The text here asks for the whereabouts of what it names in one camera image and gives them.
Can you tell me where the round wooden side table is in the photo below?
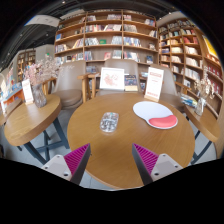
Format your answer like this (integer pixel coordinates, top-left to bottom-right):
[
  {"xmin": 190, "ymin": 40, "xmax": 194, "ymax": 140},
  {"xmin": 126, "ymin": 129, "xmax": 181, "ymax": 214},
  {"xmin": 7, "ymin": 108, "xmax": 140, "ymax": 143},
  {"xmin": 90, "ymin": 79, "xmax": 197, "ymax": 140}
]
[
  {"xmin": 3, "ymin": 93, "xmax": 70, "ymax": 166},
  {"xmin": 183, "ymin": 104, "xmax": 223, "ymax": 164}
]

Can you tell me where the dark cover book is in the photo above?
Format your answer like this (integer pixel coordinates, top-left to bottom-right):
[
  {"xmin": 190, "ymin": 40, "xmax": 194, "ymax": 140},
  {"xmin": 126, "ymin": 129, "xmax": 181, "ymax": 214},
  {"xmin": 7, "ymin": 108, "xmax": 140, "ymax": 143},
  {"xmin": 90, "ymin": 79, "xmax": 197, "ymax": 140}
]
[{"xmin": 124, "ymin": 74, "xmax": 139, "ymax": 92}]

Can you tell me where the white mouse pad red wrist rest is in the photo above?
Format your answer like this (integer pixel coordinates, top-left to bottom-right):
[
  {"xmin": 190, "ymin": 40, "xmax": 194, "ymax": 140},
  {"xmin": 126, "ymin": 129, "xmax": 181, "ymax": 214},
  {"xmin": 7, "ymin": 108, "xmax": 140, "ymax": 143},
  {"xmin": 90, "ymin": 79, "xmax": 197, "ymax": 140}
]
[{"xmin": 132, "ymin": 100, "xmax": 179, "ymax": 130}]

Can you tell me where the small white table sign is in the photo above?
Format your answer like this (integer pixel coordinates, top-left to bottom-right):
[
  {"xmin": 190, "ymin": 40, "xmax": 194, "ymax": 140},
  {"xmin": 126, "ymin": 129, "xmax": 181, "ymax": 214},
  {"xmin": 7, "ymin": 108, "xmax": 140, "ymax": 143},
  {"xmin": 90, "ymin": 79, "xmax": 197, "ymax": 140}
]
[{"xmin": 21, "ymin": 78, "xmax": 35, "ymax": 106}]

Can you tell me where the curved wooden bookshelf with books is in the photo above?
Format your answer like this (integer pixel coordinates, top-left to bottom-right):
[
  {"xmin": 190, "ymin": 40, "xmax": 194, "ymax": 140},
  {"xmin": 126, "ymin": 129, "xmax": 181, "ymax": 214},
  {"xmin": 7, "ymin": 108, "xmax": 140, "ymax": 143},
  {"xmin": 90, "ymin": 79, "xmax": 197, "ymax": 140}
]
[{"xmin": 157, "ymin": 18, "xmax": 224, "ymax": 116}]

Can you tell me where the stack of books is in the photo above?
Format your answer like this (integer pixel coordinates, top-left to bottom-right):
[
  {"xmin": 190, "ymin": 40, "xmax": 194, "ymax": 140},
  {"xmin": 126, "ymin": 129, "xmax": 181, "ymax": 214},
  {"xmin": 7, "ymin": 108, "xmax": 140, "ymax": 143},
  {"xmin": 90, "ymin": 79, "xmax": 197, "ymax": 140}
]
[{"xmin": 180, "ymin": 93, "xmax": 198, "ymax": 108}]

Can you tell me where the white hanging ceiling panel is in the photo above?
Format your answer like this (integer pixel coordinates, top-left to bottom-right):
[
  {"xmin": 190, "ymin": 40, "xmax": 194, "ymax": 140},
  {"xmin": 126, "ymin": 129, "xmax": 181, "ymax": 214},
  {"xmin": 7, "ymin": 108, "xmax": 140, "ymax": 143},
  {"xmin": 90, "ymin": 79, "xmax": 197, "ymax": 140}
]
[{"xmin": 24, "ymin": 14, "xmax": 61, "ymax": 28}]

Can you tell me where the glass vase with pink flowers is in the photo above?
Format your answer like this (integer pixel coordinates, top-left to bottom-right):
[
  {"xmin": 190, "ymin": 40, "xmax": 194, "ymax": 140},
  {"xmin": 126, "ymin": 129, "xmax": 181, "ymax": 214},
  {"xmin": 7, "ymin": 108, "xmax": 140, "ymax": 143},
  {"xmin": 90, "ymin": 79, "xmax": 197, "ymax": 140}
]
[{"xmin": 23, "ymin": 56, "xmax": 61, "ymax": 109}]

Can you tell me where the white framed picture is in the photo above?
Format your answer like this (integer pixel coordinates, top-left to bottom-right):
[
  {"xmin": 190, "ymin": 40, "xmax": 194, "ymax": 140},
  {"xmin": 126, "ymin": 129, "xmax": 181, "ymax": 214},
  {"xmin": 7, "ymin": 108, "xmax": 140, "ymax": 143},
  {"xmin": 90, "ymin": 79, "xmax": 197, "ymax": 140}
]
[{"xmin": 99, "ymin": 66, "xmax": 126, "ymax": 92}]

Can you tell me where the white red standing sign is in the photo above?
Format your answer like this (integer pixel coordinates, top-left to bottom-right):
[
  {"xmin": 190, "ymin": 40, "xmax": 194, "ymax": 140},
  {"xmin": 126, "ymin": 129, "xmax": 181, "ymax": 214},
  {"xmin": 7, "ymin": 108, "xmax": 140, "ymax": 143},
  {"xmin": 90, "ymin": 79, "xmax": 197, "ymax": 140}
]
[{"xmin": 143, "ymin": 66, "xmax": 165, "ymax": 103}]

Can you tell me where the beige wooden armchair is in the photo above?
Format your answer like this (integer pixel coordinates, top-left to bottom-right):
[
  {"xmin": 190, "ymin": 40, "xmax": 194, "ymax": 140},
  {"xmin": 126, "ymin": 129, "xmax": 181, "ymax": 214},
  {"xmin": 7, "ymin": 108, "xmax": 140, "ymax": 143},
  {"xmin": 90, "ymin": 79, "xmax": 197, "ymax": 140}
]
[
  {"xmin": 159, "ymin": 63, "xmax": 186, "ymax": 113},
  {"xmin": 51, "ymin": 60, "xmax": 87, "ymax": 111},
  {"xmin": 78, "ymin": 59, "xmax": 143, "ymax": 101}
]

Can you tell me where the wide wooden bookshelf with books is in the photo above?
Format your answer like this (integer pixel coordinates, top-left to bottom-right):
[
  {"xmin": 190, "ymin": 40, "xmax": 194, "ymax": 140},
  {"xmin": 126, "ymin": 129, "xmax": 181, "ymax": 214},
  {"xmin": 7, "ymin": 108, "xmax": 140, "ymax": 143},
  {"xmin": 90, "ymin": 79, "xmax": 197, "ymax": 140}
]
[{"xmin": 53, "ymin": 9, "xmax": 160, "ymax": 74}]

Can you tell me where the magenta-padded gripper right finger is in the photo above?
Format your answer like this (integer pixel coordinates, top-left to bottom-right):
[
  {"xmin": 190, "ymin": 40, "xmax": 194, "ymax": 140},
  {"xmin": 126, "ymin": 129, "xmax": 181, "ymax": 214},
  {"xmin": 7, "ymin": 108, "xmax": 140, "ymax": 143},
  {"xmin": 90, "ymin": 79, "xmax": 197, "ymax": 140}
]
[{"xmin": 131, "ymin": 143, "xmax": 184, "ymax": 186}]

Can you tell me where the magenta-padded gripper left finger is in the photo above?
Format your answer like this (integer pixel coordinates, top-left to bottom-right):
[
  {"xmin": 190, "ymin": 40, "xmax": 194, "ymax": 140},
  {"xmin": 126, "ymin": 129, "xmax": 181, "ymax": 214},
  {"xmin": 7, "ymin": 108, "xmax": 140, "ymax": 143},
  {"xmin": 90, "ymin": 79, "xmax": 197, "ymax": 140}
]
[{"xmin": 40, "ymin": 143, "xmax": 92, "ymax": 186}]

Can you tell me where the small distant wooden bookshelf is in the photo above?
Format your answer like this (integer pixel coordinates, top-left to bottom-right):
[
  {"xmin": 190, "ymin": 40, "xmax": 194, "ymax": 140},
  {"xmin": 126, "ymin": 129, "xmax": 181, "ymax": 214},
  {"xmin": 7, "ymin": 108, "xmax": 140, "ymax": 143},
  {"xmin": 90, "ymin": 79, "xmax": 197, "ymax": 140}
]
[{"xmin": 16, "ymin": 49, "xmax": 37, "ymax": 83}]

